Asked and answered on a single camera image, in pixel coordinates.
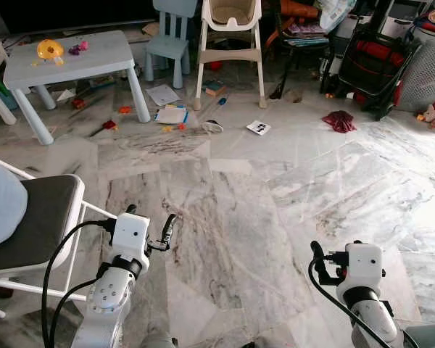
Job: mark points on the pale grey kids table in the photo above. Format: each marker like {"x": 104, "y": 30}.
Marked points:
{"x": 83, "y": 67}

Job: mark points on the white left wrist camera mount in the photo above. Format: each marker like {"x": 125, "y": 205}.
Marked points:
{"x": 129, "y": 235}

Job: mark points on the dark red crumpled cloth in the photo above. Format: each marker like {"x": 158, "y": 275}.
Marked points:
{"x": 339, "y": 122}

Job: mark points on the grey robot leg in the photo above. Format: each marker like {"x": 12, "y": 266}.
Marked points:
{"x": 159, "y": 341}

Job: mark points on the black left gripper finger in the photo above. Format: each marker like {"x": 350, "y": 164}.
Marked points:
{"x": 131, "y": 209}
{"x": 170, "y": 228}

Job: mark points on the white book blue edge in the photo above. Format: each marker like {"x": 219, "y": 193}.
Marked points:
{"x": 171, "y": 115}

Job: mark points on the light blue kids chair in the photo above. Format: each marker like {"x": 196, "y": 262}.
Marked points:
{"x": 168, "y": 46}

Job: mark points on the grey plastic laundry basket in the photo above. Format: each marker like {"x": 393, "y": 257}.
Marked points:
{"x": 429, "y": 72}

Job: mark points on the white paper sheet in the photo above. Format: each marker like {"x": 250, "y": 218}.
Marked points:
{"x": 163, "y": 95}

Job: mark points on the white beige high chair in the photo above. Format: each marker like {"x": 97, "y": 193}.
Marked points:
{"x": 232, "y": 56}

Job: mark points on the pink fleece pillow pale back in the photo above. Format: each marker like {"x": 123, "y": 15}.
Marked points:
{"x": 3, "y": 206}

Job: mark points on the small red toy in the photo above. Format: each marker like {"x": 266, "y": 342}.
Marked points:
{"x": 109, "y": 125}

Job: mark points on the yellow round toy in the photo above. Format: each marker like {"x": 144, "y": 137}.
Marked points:
{"x": 49, "y": 49}

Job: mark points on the small orange toy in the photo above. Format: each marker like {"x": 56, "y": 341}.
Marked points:
{"x": 125, "y": 110}

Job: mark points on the white card black print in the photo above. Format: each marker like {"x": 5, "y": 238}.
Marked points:
{"x": 259, "y": 127}

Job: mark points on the red navy clothes pile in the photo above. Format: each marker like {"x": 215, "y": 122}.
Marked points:
{"x": 433, "y": 22}

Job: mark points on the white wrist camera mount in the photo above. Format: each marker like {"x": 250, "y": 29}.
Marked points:
{"x": 365, "y": 267}
{"x": 129, "y": 235}

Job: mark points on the white frame chair black seat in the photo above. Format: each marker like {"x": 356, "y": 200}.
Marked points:
{"x": 47, "y": 217}

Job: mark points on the black red folded stroller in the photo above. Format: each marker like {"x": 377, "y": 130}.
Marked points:
{"x": 370, "y": 67}

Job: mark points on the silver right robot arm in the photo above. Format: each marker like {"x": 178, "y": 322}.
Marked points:
{"x": 370, "y": 315}

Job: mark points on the black television screen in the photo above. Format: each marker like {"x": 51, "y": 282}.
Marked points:
{"x": 58, "y": 11}

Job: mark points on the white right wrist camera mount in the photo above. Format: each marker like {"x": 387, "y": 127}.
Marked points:
{"x": 365, "y": 267}

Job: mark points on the purple pink small toy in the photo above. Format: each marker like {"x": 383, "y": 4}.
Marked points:
{"x": 77, "y": 48}

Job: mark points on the white printed plastic bag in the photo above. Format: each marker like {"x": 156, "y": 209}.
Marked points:
{"x": 337, "y": 13}

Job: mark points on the small green book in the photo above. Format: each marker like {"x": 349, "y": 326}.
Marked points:
{"x": 214, "y": 88}

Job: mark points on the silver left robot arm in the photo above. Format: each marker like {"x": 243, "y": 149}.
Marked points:
{"x": 107, "y": 299}

